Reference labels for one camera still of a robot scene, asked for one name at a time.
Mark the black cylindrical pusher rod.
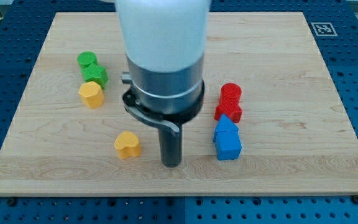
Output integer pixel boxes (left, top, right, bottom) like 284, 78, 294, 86
158, 123, 183, 167

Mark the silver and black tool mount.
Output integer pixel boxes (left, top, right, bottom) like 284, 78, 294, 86
121, 56, 204, 134

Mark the yellow heart block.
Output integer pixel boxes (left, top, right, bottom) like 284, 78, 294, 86
114, 131, 142, 159

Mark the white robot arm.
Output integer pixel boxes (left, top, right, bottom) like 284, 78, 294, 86
114, 0, 211, 167

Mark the blue triangle block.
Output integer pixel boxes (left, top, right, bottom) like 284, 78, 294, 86
213, 114, 239, 142

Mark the blue cube block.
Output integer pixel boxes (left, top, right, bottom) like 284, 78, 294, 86
213, 131, 242, 161

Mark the red cylinder block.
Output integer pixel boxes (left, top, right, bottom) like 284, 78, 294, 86
219, 83, 242, 106

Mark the red star block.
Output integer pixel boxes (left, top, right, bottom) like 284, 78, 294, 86
214, 104, 243, 123

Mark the yellow hexagon block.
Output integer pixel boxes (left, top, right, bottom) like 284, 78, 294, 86
78, 81, 104, 109

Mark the green star block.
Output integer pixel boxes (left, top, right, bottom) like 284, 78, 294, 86
81, 63, 108, 90

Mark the green cylinder block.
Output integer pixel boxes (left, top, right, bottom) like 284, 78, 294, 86
76, 51, 99, 68

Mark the wooden board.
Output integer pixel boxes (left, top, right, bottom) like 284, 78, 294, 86
0, 12, 358, 197

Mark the white fiducial marker tag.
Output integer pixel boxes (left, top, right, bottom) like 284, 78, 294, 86
311, 22, 337, 37

